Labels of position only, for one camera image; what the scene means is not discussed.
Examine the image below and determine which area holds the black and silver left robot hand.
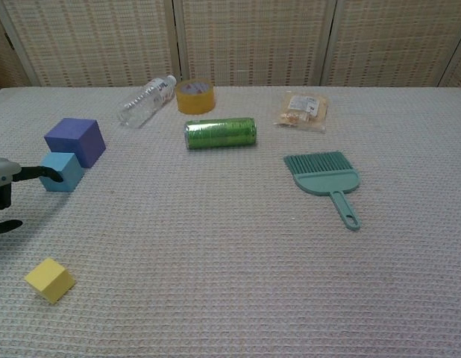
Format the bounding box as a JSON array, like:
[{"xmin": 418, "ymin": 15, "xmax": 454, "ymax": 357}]
[{"xmin": 0, "ymin": 154, "xmax": 64, "ymax": 236}]

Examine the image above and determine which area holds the light blue foam cube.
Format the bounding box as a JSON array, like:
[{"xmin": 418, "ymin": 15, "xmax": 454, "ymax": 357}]
[{"xmin": 39, "ymin": 151, "xmax": 85, "ymax": 193}]

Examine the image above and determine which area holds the small yellow foam cube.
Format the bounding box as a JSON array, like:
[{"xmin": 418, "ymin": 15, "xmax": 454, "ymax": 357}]
[{"xmin": 23, "ymin": 257, "xmax": 77, "ymax": 306}]

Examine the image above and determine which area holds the large purple foam cube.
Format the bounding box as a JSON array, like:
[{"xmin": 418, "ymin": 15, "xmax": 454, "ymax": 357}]
[{"xmin": 43, "ymin": 117, "xmax": 107, "ymax": 169}]

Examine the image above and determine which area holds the teal plastic hand brush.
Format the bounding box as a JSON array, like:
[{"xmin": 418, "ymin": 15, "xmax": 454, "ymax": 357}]
[{"xmin": 283, "ymin": 150, "xmax": 363, "ymax": 231}]

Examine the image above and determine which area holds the clear plastic water bottle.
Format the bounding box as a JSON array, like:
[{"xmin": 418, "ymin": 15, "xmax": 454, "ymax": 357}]
[{"xmin": 116, "ymin": 75, "xmax": 178, "ymax": 129}]

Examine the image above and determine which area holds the yellow packing tape roll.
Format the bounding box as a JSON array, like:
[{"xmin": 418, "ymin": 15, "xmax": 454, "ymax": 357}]
[{"xmin": 175, "ymin": 78, "xmax": 216, "ymax": 116}]

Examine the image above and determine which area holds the green drink can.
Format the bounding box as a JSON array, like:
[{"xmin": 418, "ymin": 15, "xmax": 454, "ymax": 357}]
[{"xmin": 184, "ymin": 117, "xmax": 258, "ymax": 151}]

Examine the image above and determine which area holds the white woven tablecloth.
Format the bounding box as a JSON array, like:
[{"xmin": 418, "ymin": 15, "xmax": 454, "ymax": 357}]
[{"xmin": 0, "ymin": 86, "xmax": 461, "ymax": 358}]

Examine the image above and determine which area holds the woven bamboo folding screen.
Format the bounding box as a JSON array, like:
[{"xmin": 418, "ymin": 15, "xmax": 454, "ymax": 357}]
[{"xmin": 0, "ymin": 0, "xmax": 461, "ymax": 90}]

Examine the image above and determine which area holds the clear snack packet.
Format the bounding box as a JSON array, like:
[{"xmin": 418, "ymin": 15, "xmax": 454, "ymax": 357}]
[{"xmin": 277, "ymin": 91, "xmax": 330, "ymax": 134}]

